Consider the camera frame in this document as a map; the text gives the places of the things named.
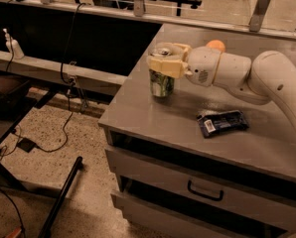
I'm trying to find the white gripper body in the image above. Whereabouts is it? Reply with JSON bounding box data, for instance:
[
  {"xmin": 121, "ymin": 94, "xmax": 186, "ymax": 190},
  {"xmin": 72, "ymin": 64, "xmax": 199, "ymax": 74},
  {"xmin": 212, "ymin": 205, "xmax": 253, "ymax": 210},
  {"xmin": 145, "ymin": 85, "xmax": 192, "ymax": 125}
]
[{"xmin": 186, "ymin": 47, "xmax": 222, "ymax": 87}]

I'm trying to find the green soda can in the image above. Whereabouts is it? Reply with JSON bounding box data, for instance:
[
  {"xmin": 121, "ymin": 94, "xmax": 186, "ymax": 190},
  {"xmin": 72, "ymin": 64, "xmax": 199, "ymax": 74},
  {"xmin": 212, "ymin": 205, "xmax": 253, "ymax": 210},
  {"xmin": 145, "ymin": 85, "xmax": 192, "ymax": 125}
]
[{"xmin": 148, "ymin": 47, "xmax": 176, "ymax": 98}]

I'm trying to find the black power adapter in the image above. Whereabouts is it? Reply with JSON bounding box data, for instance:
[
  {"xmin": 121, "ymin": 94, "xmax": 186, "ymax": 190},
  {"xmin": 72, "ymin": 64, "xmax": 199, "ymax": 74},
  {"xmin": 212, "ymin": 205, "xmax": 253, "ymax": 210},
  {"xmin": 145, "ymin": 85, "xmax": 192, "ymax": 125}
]
[{"xmin": 17, "ymin": 138, "xmax": 36, "ymax": 153}]

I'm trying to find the black hanging cable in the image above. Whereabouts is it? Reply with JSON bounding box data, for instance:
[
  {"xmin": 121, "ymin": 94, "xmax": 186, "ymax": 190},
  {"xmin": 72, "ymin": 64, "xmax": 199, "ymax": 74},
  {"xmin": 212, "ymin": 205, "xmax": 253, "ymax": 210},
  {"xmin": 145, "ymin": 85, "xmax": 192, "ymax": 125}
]
[{"xmin": 35, "ymin": 2, "xmax": 86, "ymax": 154}]

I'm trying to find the grey lower drawer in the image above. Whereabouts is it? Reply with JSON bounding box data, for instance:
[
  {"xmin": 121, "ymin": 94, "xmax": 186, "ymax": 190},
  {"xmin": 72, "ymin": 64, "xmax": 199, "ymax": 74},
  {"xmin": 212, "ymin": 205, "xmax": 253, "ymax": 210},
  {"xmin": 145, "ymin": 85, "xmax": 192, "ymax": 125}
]
[{"xmin": 110, "ymin": 189, "xmax": 248, "ymax": 238}]

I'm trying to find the black drawer handle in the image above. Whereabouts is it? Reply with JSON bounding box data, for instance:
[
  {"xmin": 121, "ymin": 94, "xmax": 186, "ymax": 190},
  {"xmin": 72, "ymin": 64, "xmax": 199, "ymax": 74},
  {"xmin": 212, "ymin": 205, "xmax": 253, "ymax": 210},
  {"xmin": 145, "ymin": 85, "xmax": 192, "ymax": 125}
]
[{"xmin": 187, "ymin": 180, "xmax": 224, "ymax": 201}]

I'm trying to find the dark side desk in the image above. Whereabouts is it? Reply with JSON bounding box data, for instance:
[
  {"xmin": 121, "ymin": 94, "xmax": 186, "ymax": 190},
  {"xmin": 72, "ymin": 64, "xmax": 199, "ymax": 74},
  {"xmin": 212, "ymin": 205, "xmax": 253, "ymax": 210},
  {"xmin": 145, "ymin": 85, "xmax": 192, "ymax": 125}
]
[{"xmin": 0, "ymin": 75, "xmax": 59, "ymax": 197}]

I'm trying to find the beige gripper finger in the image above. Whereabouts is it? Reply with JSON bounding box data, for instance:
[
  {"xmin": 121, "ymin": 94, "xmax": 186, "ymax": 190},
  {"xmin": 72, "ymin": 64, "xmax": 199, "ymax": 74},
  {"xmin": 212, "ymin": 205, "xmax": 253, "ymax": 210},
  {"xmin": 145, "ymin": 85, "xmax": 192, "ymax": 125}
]
[
  {"xmin": 149, "ymin": 43, "xmax": 192, "ymax": 60},
  {"xmin": 146, "ymin": 56, "xmax": 188, "ymax": 78}
]

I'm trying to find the black metal floor bar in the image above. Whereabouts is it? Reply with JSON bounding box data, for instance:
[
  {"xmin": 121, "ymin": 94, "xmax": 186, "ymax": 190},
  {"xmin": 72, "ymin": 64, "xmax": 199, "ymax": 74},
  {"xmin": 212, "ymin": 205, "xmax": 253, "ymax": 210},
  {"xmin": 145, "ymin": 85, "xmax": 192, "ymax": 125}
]
[{"xmin": 38, "ymin": 157, "xmax": 82, "ymax": 238}]

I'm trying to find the grey metal rail ledge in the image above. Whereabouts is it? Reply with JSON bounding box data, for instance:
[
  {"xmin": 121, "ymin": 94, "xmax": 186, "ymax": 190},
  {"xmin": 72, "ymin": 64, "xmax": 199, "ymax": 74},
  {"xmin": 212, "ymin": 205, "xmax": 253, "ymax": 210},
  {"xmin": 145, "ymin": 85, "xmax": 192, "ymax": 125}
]
[{"xmin": 0, "ymin": 51, "xmax": 126, "ymax": 96}]

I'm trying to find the metal railing post right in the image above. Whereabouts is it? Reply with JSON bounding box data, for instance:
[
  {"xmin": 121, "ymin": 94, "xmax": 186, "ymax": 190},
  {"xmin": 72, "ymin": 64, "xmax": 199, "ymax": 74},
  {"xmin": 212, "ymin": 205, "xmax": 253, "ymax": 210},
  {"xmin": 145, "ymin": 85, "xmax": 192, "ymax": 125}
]
[{"xmin": 249, "ymin": 0, "xmax": 271, "ymax": 33}]

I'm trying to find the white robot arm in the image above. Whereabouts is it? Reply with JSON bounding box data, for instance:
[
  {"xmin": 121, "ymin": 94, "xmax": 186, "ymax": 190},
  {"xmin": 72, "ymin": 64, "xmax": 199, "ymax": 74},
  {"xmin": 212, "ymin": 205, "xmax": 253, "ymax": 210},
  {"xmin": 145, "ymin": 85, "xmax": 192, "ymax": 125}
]
[{"xmin": 147, "ymin": 43, "xmax": 296, "ymax": 131}]

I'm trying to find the orange fruit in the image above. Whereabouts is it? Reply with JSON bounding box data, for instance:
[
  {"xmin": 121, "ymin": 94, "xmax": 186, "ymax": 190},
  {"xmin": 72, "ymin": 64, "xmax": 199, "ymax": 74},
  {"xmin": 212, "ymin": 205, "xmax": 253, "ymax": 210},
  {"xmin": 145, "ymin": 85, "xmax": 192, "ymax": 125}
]
[{"xmin": 207, "ymin": 40, "xmax": 225, "ymax": 53}]

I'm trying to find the dark blue snack packet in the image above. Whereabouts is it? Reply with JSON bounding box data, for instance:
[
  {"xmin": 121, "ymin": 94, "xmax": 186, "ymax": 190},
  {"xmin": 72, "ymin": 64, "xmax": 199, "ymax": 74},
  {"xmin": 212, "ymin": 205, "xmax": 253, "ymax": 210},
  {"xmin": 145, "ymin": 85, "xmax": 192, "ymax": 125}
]
[{"xmin": 197, "ymin": 110, "xmax": 249, "ymax": 138}]

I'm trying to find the grey upper drawer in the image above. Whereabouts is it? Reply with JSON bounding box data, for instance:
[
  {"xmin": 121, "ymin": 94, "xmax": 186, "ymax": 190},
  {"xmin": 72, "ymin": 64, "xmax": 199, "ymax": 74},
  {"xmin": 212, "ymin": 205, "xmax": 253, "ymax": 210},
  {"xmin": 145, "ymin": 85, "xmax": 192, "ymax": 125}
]
[{"xmin": 104, "ymin": 145, "xmax": 296, "ymax": 235}]

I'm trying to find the grey drawer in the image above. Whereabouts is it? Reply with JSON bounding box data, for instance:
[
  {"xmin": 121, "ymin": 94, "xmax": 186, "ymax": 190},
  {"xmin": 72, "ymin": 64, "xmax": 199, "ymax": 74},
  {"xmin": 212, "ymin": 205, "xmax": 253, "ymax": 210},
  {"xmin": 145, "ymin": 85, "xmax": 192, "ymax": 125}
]
[
  {"xmin": 110, "ymin": 189, "xmax": 248, "ymax": 238},
  {"xmin": 104, "ymin": 145, "xmax": 296, "ymax": 235}
]

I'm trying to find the white spray bottle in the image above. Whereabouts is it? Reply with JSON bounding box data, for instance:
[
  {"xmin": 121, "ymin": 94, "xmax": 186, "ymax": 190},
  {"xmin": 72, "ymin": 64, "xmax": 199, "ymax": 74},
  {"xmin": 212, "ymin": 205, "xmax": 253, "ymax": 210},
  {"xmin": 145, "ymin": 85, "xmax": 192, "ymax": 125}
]
[{"xmin": 3, "ymin": 28, "xmax": 24, "ymax": 60}]

